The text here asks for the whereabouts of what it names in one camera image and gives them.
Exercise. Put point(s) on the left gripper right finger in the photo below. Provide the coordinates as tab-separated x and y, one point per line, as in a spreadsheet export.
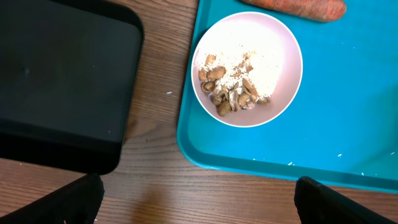
319	204

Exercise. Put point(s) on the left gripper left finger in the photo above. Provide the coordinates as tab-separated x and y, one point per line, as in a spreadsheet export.
76	202

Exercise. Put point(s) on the teal serving tray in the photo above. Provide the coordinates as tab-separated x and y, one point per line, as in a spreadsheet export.
341	127

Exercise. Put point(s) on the black plastic tray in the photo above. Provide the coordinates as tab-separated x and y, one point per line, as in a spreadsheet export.
68	70

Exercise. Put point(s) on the peanut shells and rice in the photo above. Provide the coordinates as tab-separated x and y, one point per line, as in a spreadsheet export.
238	81

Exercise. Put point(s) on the white bowl with food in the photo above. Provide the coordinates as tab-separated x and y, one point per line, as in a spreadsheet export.
264	34

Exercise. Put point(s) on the orange carrot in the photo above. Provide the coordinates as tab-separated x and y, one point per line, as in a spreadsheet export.
317	10

